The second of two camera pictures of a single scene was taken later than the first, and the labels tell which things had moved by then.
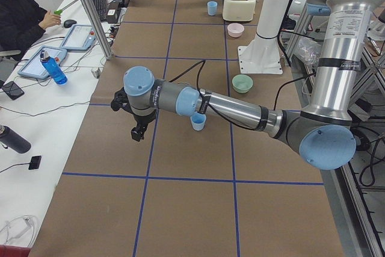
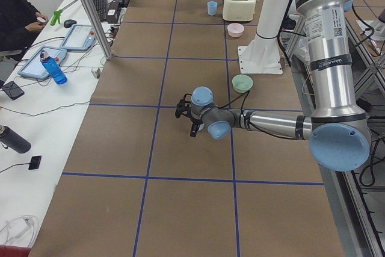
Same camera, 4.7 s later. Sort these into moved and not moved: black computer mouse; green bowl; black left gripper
Moved: black left gripper
Not moved: black computer mouse; green bowl
